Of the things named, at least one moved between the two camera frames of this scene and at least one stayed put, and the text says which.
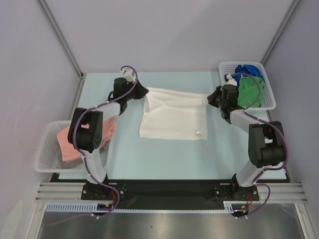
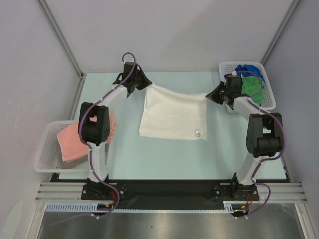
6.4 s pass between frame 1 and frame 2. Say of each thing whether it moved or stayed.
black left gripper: moved
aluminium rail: stayed
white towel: stayed
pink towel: stayed
